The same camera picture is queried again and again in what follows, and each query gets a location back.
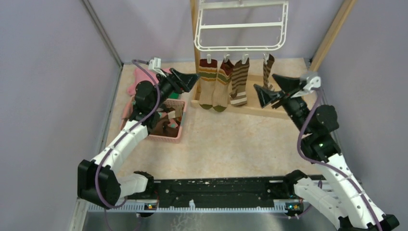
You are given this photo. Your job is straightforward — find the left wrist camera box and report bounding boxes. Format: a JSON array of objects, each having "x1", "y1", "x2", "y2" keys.
[{"x1": 148, "y1": 57, "x2": 166, "y2": 77}]

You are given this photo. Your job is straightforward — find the left wooden rack post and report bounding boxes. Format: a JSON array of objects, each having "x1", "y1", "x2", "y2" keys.
[{"x1": 190, "y1": 0, "x2": 201, "y2": 101}]

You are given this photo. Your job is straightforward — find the pink towel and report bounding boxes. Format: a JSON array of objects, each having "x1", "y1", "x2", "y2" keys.
[{"x1": 127, "y1": 67, "x2": 160, "y2": 97}]

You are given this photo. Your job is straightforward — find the wooden rack base tray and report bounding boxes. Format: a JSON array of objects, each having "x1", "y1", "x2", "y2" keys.
[{"x1": 191, "y1": 74, "x2": 306, "y2": 121}]

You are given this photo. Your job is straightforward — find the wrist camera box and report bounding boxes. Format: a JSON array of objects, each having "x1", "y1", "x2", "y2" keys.
[
  {"x1": 291, "y1": 71, "x2": 321, "y2": 98},
  {"x1": 148, "y1": 57, "x2": 166, "y2": 77}
]

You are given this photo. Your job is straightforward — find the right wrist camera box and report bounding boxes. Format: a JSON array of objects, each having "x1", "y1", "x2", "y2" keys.
[{"x1": 291, "y1": 71, "x2": 321, "y2": 98}]

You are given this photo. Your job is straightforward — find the wooden rack post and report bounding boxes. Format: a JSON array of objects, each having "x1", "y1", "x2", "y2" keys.
[
  {"x1": 190, "y1": 0, "x2": 201, "y2": 101},
  {"x1": 309, "y1": 0, "x2": 357, "y2": 71}
]

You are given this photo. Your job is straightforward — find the right wooden rack post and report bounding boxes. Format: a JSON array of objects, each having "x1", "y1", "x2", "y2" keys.
[{"x1": 309, "y1": 0, "x2": 357, "y2": 71}]

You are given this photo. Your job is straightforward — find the brown beige striped sock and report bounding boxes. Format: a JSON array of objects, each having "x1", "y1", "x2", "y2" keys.
[{"x1": 230, "y1": 59, "x2": 250, "y2": 107}]

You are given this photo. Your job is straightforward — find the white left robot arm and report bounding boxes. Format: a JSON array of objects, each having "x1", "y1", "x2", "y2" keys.
[{"x1": 77, "y1": 68, "x2": 200, "y2": 209}]

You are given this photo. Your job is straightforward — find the white clip drying hanger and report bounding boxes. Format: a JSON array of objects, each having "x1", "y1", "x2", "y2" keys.
[{"x1": 194, "y1": 0, "x2": 289, "y2": 54}]

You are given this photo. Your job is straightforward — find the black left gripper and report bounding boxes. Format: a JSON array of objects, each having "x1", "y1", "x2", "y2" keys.
[{"x1": 151, "y1": 67, "x2": 200, "y2": 111}]

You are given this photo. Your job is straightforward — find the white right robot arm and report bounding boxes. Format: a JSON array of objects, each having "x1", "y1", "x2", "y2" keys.
[{"x1": 254, "y1": 72, "x2": 400, "y2": 231}]

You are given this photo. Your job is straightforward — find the green cloth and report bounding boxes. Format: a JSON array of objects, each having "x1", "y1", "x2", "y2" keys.
[{"x1": 168, "y1": 92, "x2": 180, "y2": 99}]

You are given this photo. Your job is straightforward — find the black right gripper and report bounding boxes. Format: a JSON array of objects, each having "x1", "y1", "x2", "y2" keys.
[{"x1": 254, "y1": 74, "x2": 311, "y2": 134}]

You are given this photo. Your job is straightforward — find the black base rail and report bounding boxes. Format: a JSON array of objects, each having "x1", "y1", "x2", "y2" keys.
[{"x1": 124, "y1": 175, "x2": 315, "y2": 202}]

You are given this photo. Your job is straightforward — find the pink perforated basket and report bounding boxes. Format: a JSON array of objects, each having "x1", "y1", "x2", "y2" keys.
[{"x1": 120, "y1": 95, "x2": 187, "y2": 143}]

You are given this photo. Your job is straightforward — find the white cable duct strip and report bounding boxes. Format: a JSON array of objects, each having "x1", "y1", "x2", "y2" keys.
[{"x1": 88, "y1": 200, "x2": 304, "y2": 214}]

